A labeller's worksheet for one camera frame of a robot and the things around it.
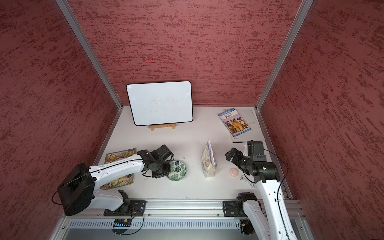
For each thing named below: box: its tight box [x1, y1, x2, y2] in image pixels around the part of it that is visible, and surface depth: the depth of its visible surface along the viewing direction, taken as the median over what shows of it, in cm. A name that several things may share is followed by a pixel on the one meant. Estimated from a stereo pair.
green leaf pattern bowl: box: [166, 160, 187, 182], surface depth 86 cm
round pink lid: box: [229, 167, 239, 177], surface depth 88 cm
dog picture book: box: [218, 108, 252, 137], surface depth 109 cm
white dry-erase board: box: [126, 80, 194, 126], surface depth 100 cm
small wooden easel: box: [148, 123, 176, 131], surface depth 105 cm
